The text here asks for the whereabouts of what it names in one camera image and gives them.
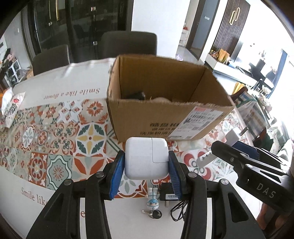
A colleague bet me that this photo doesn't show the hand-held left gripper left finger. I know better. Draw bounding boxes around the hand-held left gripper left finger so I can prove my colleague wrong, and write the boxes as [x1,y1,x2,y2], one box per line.
[29,150,126,239]

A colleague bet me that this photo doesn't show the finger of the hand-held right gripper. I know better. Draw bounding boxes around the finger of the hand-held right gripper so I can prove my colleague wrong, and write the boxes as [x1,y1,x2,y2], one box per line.
[211,141,289,182]
[232,140,288,171]

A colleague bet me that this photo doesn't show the white shoe rack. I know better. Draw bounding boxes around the white shoe rack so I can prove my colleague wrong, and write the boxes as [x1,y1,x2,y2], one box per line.
[0,48,21,86]

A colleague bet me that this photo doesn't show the striped cloth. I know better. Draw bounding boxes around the striped cloth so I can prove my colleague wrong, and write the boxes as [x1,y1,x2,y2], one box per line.
[232,91,276,143]

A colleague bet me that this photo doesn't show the small white cabinet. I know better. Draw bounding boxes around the small white cabinet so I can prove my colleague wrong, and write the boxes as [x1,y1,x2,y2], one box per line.
[178,29,190,47]

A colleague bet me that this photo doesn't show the black sliding glass door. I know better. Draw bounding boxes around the black sliding glass door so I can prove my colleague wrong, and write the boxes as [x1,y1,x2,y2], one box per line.
[21,0,135,65]

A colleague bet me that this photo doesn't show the dark hallway door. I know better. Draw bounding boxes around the dark hallway door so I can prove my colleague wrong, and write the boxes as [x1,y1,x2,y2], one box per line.
[186,0,221,50]

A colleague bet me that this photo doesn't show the dark grey dining chair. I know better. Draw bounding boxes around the dark grey dining chair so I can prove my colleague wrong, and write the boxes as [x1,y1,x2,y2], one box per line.
[32,44,71,76]
[100,31,158,59]

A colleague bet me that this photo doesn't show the yellow bags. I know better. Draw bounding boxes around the yellow bags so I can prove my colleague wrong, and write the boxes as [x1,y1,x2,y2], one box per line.
[217,48,230,64]

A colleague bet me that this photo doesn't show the yellow item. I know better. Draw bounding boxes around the yellow item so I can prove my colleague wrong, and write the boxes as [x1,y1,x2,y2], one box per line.
[233,82,245,95]

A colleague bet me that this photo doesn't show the small white blue figurine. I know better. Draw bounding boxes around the small white blue figurine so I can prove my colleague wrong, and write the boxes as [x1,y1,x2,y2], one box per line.
[146,187,160,210]

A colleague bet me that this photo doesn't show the black key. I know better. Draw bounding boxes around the black key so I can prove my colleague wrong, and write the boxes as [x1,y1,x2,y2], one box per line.
[141,209,162,219]

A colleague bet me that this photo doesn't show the brown cardboard box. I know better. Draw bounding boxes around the brown cardboard box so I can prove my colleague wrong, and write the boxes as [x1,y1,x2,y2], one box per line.
[106,54,235,141]

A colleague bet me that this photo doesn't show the white plastic packet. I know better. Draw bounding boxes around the white plastic packet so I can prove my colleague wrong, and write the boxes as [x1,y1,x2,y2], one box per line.
[0,88,14,115]

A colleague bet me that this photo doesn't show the black power adapter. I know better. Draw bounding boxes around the black power adapter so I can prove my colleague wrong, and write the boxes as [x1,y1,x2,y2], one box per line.
[159,183,179,207]

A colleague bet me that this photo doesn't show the small white adapter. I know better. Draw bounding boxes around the small white adapter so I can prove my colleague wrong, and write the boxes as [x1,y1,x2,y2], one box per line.
[226,127,249,147]

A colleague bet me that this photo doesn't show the white square charger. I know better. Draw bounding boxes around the white square charger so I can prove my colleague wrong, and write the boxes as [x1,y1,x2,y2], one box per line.
[124,137,169,180]

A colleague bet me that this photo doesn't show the floral tissue packet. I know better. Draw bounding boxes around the floral tissue packet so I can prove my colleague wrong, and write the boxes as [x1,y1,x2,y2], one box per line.
[3,92,26,128]

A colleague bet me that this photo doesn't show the dark slatted wall panel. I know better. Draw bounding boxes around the dark slatted wall panel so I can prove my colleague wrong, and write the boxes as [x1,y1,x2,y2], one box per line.
[211,0,251,60]

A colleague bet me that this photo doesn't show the white tv cabinet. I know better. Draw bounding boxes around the white tv cabinet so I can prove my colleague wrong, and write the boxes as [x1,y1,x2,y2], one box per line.
[204,52,260,81]

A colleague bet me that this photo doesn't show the black round speaker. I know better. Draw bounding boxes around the black round speaker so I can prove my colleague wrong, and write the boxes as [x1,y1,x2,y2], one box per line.
[122,91,146,101]

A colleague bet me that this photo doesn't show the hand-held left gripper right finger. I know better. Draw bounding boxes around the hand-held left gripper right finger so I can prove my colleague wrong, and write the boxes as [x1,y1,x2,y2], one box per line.
[168,150,266,239]

